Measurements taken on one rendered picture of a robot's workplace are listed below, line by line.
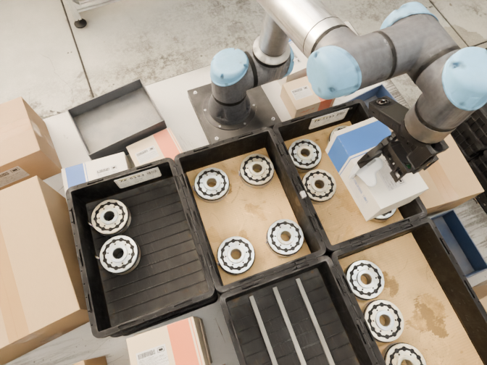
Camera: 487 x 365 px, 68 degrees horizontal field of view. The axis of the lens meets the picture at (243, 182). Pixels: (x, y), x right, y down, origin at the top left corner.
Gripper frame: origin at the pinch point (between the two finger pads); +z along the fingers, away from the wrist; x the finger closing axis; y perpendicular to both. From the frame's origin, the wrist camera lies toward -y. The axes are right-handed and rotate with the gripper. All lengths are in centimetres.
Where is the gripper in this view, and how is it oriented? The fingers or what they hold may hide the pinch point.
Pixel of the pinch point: (375, 164)
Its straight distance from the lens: 86.6
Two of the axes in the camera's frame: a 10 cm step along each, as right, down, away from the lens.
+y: 4.0, 8.6, -3.3
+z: -0.3, 3.7, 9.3
